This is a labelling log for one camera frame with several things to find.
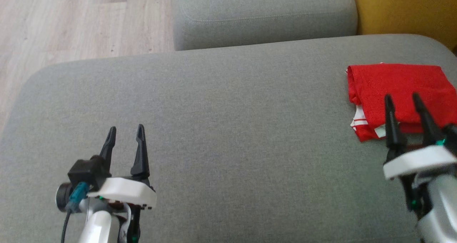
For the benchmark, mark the small grey sofa cushion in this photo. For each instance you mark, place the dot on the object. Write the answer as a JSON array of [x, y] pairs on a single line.
[[264, 14]]

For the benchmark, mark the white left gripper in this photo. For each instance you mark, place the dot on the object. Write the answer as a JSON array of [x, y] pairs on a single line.
[[125, 193]]

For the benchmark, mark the mustard yellow cushion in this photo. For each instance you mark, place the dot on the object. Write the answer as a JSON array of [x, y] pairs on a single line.
[[407, 7]]

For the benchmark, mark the large grey fabric sofa seat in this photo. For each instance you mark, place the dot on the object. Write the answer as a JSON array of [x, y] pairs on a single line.
[[250, 128]]

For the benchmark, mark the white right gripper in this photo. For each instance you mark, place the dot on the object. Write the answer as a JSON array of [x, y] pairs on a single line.
[[417, 161]]

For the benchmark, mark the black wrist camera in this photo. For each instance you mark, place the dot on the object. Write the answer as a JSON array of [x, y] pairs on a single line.
[[85, 170], [451, 137]]

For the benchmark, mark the red and white sports jersey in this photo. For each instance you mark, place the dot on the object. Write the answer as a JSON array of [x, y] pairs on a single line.
[[400, 82]]

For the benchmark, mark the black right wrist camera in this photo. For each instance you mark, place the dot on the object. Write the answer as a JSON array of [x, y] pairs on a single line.
[[451, 137]]

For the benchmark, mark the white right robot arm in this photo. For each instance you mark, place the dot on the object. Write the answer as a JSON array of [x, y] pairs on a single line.
[[441, 207]]

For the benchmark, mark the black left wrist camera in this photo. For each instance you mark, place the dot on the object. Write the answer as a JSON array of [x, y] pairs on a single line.
[[85, 170]]

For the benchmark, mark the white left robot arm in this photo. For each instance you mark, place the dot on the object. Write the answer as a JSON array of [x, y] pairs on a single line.
[[96, 225]]

